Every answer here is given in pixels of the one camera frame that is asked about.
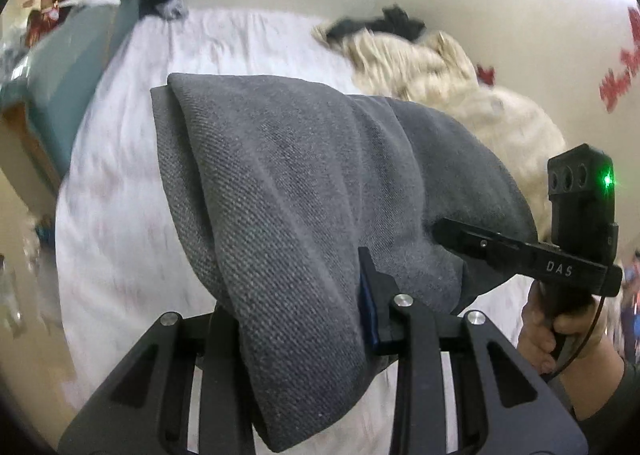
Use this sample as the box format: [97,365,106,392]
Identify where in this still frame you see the bed with floral white sheet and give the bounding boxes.
[55,7,551,455]

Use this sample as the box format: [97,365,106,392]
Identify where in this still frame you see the dark grey pants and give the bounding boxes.
[150,72,540,454]

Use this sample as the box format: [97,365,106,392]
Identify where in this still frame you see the cream fluffy blanket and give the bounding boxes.
[312,17,569,247]

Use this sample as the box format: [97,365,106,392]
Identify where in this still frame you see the person's right forearm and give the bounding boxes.
[548,330,640,437]

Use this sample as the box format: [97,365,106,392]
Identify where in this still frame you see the teal bed headboard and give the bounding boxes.
[0,0,144,182]

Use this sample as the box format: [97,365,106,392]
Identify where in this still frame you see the black cloth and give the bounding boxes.
[327,5,427,44]

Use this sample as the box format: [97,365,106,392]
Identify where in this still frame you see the person's right hand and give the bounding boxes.
[517,279,609,377]

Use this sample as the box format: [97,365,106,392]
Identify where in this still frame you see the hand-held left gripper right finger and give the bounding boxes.
[358,247,589,455]

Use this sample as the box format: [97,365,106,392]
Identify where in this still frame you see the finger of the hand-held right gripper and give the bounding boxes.
[432,217,531,272]

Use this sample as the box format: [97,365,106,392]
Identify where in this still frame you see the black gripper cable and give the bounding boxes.
[546,293,609,378]

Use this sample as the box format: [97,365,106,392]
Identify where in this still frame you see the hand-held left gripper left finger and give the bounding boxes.
[58,309,257,455]

